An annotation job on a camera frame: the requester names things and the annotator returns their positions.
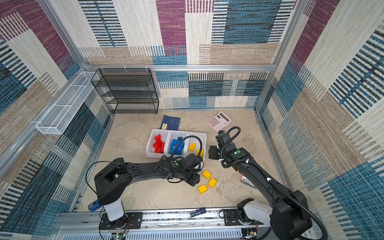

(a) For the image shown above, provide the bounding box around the yellow square lego brick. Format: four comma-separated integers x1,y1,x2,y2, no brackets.
196,150,204,157

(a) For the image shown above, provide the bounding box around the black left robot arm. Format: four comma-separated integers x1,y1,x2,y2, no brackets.
94,154,204,222

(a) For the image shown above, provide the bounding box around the red white small box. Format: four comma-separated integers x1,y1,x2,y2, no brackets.
241,175,256,189

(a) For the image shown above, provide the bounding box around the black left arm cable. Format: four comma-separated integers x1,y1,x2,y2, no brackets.
169,135,204,160

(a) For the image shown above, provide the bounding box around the red long lego brick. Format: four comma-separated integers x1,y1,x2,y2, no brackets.
160,143,165,154
153,140,163,149

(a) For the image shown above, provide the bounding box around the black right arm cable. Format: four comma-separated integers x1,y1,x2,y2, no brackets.
219,126,329,240

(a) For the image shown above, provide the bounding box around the pink calculator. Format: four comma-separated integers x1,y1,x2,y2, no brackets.
207,112,232,133

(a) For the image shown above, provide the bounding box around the blue label tag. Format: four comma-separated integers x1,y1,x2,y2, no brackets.
189,208,207,218

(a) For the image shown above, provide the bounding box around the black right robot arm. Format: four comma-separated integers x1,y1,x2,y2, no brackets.
209,131,313,240

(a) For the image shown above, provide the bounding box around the blue notebook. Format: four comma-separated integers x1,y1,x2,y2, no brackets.
160,115,181,131

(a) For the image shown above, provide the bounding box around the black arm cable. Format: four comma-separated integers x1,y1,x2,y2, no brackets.
219,126,329,240
169,135,204,160

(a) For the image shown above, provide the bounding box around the red square lego brick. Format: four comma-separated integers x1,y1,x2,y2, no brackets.
154,134,162,141

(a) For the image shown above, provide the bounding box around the white right bin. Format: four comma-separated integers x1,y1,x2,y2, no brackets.
185,131,208,158

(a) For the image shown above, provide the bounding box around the yellow long lego brick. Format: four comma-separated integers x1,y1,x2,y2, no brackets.
188,143,196,152

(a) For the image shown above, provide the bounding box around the white middle bin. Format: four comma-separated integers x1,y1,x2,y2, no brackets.
164,131,189,157

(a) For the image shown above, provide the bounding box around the white wire mesh basket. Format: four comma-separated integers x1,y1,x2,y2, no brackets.
36,72,95,135

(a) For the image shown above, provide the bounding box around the black wire mesh shelf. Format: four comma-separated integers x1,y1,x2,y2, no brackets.
91,68,159,114

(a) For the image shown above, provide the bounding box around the white bin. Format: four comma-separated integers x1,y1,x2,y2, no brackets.
185,131,208,158
146,129,169,158
164,131,189,157

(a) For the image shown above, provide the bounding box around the white left bin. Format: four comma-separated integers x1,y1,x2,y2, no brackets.
146,129,169,158

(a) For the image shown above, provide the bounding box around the blue small lego brick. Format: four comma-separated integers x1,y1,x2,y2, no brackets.
178,142,185,151

